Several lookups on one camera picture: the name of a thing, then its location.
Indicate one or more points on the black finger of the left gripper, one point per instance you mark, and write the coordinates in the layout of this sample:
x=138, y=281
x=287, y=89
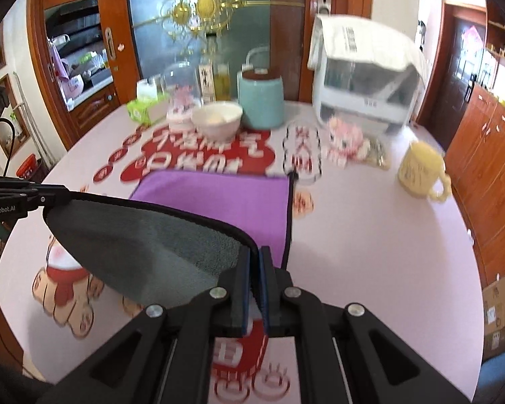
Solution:
x=19, y=197

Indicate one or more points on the wooden side cabinet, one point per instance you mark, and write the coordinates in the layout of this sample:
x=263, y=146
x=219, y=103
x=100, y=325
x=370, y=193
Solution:
x=475, y=161

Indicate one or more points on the teal kettle with lid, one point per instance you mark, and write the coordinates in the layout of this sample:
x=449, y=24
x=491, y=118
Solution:
x=260, y=93

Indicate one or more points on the cardboard box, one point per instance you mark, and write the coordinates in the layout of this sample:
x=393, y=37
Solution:
x=493, y=298

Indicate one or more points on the yellow cartoon mug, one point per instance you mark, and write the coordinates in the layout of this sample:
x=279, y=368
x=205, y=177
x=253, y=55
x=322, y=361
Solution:
x=422, y=173

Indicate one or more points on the pink printed tablecloth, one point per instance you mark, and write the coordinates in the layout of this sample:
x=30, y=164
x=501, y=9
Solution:
x=358, y=236

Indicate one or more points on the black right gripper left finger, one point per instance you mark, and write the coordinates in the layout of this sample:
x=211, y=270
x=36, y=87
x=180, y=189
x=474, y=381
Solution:
x=163, y=355

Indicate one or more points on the white ceramic bowl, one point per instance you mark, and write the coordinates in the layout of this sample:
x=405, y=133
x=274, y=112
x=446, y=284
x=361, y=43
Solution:
x=218, y=121

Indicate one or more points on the purple and grey microfibre towel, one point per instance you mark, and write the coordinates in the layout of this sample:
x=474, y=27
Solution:
x=177, y=233

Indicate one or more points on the yellow oil bottle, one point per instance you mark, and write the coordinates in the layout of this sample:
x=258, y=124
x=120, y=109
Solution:
x=222, y=81

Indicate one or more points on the green tissue pack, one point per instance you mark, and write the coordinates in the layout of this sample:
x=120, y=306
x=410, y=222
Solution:
x=148, y=111

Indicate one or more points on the glass bottle with label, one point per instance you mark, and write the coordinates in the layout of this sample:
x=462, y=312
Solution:
x=205, y=68

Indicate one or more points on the pink block toy figure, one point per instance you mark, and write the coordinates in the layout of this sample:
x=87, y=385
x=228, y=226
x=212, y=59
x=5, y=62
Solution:
x=346, y=143

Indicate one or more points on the foil pill blister pack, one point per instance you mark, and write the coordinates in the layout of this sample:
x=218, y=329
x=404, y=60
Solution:
x=378, y=155

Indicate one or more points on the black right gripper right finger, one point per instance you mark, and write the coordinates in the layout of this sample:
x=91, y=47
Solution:
x=345, y=354

